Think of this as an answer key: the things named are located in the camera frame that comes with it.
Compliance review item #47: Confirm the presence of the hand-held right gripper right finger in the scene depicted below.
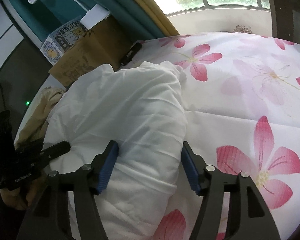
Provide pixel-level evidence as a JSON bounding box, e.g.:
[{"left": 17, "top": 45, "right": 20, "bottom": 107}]
[{"left": 182, "top": 141, "right": 282, "bottom": 240}]

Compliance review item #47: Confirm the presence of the small printed cartoon box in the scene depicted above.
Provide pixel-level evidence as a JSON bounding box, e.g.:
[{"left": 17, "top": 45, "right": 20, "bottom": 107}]
[{"left": 40, "top": 25, "right": 88, "bottom": 63}]

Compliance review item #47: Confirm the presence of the brown cardboard box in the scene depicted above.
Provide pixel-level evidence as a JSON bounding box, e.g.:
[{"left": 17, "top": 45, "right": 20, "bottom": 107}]
[{"left": 48, "top": 15, "right": 138, "bottom": 90}]

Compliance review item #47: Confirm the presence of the large white garment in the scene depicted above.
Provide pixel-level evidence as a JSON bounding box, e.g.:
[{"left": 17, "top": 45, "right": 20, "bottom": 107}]
[{"left": 44, "top": 60, "right": 188, "bottom": 240}]

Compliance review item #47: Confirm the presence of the yellow curtain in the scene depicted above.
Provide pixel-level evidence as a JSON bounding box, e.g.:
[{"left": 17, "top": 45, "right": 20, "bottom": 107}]
[{"left": 114, "top": 0, "right": 180, "bottom": 37}]

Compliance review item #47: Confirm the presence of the white desk lamp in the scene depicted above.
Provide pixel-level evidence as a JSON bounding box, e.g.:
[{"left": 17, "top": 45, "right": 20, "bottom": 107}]
[{"left": 27, "top": 0, "right": 110, "bottom": 29}]

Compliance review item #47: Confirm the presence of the black window post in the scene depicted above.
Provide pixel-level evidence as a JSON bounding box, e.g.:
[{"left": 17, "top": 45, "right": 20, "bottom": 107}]
[{"left": 264, "top": 0, "right": 300, "bottom": 44}]

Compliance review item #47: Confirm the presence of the person's left hand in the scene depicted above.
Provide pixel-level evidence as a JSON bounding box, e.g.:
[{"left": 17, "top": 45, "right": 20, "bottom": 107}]
[{"left": 0, "top": 175, "right": 44, "bottom": 211}]

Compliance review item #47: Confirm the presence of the black pen-shaped tool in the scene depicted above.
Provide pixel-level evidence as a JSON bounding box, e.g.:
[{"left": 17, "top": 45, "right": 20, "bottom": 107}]
[{"left": 119, "top": 42, "right": 142, "bottom": 66}]

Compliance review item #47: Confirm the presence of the teal curtain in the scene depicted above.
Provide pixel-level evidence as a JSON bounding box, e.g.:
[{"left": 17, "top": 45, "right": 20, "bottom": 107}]
[{"left": 15, "top": 0, "right": 165, "bottom": 45}]

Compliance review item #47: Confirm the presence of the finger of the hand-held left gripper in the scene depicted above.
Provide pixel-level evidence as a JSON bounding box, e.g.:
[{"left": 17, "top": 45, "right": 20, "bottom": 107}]
[{"left": 41, "top": 141, "right": 71, "bottom": 161}]

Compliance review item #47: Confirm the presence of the floral white bed sheet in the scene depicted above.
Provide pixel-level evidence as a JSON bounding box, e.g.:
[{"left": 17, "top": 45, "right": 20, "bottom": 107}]
[{"left": 15, "top": 31, "right": 300, "bottom": 240}]

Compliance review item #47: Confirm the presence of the beige cloth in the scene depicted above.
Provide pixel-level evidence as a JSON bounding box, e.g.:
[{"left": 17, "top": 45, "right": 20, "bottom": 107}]
[{"left": 14, "top": 87, "right": 65, "bottom": 153}]

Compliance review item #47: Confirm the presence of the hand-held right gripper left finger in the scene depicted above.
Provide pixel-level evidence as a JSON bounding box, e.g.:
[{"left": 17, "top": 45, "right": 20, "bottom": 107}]
[{"left": 20, "top": 140, "right": 120, "bottom": 240}]

